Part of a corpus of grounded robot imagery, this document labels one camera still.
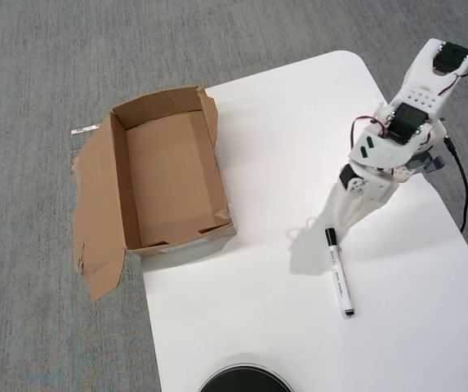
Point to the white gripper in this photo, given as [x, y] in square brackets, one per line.
[365, 191]

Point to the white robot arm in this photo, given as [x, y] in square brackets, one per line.
[417, 102]

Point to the black round disc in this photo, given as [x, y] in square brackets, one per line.
[246, 379]

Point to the open brown cardboard box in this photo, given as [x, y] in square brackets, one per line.
[168, 171]

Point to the white marker pen black cap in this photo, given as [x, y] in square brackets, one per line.
[340, 277]

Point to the white paper strip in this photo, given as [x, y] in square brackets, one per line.
[82, 130]

